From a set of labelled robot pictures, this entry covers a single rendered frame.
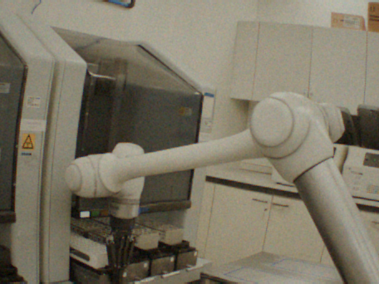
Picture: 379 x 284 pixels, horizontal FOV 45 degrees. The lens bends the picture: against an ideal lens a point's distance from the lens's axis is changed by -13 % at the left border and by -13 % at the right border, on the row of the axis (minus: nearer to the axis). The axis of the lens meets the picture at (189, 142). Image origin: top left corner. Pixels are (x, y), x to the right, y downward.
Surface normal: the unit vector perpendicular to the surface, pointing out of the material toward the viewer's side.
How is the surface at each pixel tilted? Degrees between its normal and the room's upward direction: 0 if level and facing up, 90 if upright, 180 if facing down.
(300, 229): 90
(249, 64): 90
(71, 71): 90
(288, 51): 90
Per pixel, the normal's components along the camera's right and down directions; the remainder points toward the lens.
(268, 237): -0.57, -0.03
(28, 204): 0.81, 0.14
